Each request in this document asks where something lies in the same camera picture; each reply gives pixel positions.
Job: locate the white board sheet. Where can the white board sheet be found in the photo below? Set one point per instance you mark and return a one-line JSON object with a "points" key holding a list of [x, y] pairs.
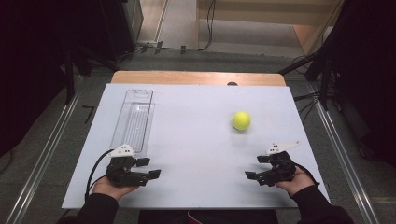
{"points": [[193, 155]]}

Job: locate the clear plastic tray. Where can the clear plastic tray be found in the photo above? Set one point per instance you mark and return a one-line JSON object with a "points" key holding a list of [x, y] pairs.
{"points": [[134, 124]]}

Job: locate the wooden table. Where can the wooden table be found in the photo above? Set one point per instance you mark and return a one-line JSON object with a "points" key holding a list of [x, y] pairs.
{"points": [[186, 77]]}

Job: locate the person's dark torso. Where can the person's dark torso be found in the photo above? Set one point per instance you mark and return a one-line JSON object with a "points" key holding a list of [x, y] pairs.
{"points": [[218, 217]]}

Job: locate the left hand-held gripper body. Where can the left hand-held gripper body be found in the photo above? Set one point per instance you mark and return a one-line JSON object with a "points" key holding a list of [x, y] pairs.
{"points": [[124, 175]]}

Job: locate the person's left hand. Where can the person's left hand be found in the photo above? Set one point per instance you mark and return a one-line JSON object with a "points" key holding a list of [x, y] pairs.
{"points": [[109, 189]]}

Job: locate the person's right hand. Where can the person's right hand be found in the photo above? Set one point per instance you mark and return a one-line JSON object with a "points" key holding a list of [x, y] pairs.
{"points": [[299, 183]]}

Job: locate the light wooden cabinet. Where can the light wooden cabinet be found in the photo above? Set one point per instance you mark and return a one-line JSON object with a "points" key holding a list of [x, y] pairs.
{"points": [[249, 15]]}

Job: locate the black curtain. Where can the black curtain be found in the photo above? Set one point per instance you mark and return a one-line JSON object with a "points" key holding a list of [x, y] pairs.
{"points": [[367, 62], [31, 62]]}

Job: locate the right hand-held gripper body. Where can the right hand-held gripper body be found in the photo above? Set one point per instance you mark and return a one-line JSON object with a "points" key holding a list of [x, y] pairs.
{"points": [[280, 171]]}

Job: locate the black stand legs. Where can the black stand legs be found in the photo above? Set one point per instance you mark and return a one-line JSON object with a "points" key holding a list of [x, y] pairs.
{"points": [[70, 77], [325, 84]]}

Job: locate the metal floor rail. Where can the metal floor rail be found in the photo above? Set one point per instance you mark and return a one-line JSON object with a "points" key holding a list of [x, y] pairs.
{"points": [[49, 152], [341, 155]]}

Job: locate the yellow tennis ball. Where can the yellow tennis ball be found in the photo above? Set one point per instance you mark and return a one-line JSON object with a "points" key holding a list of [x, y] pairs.
{"points": [[241, 120]]}

